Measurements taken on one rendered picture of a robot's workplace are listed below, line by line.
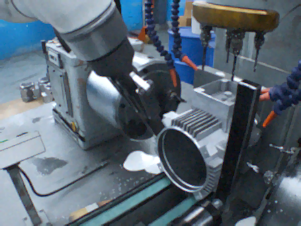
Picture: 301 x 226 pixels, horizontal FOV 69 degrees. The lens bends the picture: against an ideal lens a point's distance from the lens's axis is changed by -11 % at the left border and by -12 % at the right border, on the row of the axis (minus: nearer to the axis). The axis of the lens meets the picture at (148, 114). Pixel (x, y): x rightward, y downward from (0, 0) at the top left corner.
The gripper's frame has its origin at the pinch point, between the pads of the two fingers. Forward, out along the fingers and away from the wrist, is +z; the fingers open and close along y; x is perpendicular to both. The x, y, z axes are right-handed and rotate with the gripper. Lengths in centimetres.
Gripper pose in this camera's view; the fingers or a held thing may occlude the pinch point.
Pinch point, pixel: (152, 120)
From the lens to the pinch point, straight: 51.4
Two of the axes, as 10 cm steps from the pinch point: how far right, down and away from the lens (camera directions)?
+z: 3.8, 6.0, 7.1
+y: -6.4, -3.8, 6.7
